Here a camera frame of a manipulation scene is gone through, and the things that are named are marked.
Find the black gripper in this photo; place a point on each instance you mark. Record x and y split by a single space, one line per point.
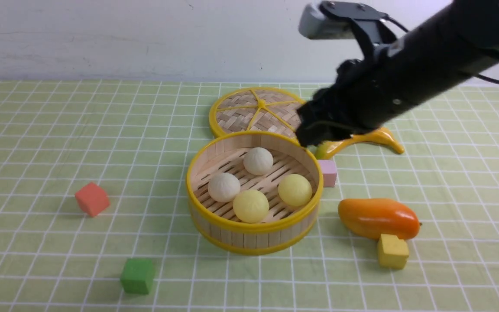
353 104

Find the pale yellow bun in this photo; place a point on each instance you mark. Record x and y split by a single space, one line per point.
295 190
251 206

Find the white bun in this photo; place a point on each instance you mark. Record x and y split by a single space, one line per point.
223 187
258 161

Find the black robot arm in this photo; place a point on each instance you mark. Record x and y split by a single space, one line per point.
396 74

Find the woven bamboo steamer lid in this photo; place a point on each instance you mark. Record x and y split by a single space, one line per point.
256 109

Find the yellow plastic banana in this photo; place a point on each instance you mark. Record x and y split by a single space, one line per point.
382 136

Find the pink foam cube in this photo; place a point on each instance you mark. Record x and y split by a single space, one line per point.
329 172

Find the orange toy mango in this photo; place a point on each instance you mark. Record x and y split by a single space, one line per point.
372 217

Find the yellow foam cube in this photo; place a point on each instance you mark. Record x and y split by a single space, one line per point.
392 252

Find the green foam cube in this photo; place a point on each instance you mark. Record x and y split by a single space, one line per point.
137 276

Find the red foam cube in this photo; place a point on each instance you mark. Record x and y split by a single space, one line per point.
92 199

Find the green checked tablecloth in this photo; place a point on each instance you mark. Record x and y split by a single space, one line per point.
135 139

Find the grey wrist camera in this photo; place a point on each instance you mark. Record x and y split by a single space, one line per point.
334 20

